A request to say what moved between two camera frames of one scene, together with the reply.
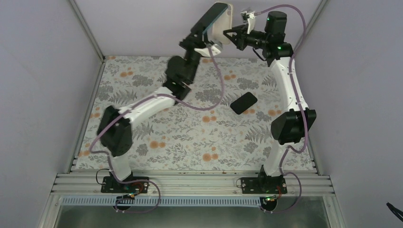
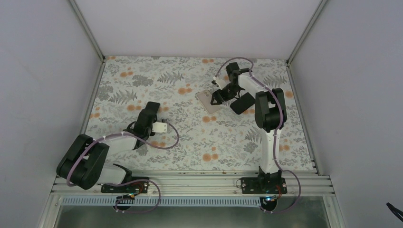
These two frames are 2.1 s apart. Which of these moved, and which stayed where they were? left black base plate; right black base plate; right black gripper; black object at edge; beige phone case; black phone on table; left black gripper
Moved: beige phone case; right black gripper; left black gripper
Stayed: left black base plate; black phone on table; right black base plate; black object at edge
